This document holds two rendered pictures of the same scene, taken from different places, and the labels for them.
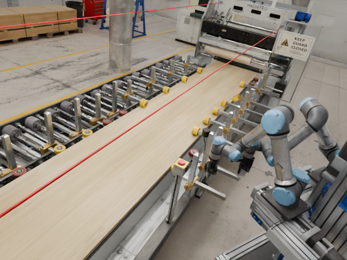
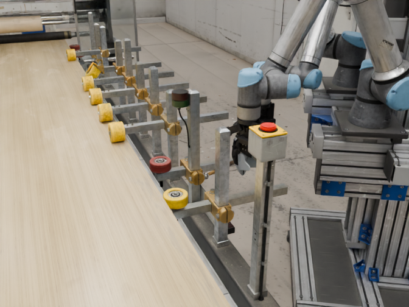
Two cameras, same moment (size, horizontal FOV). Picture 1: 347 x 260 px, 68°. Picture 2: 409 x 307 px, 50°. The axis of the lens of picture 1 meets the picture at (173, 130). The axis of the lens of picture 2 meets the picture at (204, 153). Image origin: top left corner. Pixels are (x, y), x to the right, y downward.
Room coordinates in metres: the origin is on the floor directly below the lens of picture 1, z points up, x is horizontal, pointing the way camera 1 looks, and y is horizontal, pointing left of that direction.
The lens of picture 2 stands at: (0.59, 0.74, 1.62)
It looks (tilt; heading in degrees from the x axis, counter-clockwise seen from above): 25 degrees down; 314
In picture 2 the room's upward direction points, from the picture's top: straight up
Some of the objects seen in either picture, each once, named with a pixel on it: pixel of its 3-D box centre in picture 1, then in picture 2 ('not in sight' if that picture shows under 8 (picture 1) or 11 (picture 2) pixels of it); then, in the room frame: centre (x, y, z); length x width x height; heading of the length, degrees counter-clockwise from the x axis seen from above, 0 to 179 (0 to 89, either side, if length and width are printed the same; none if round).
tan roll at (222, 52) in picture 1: (239, 58); (16, 24); (4.22, -0.86, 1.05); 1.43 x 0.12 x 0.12; 66
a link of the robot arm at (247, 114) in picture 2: (215, 154); (249, 111); (1.39, -0.31, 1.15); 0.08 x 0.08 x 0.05
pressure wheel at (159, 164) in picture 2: (192, 156); (160, 173); (1.71, -0.20, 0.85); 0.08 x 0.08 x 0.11
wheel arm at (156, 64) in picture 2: (256, 104); (132, 66); (2.76, -0.90, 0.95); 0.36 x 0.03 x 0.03; 66
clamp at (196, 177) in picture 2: (204, 164); (191, 171); (1.65, -0.29, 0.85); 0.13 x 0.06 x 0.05; 156
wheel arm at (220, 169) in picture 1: (214, 167); (209, 166); (1.63, -0.38, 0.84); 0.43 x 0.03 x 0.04; 66
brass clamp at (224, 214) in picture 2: (190, 182); (218, 206); (1.42, -0.19, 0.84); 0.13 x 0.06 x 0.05; 156
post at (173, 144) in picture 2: (215, 149); (173, 144); (1.85, -0.39, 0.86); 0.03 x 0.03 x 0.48; 66
